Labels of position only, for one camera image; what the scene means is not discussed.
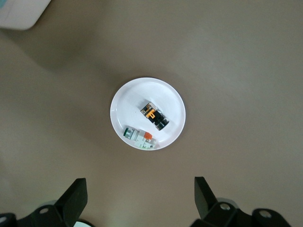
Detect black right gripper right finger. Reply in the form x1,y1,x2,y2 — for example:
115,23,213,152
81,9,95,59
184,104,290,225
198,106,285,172
190,176,291,227

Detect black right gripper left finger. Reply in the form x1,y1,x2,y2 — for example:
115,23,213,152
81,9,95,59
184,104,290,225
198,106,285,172
0,177,89,227

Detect orange and black switch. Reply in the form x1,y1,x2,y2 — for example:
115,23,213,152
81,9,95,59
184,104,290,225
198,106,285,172
140,101,170,131

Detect pink round plate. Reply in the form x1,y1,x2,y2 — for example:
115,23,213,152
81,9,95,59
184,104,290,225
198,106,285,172
109,77,187,152

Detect white lidded storage box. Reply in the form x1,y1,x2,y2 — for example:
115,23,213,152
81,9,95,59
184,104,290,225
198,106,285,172
0,0,52,31

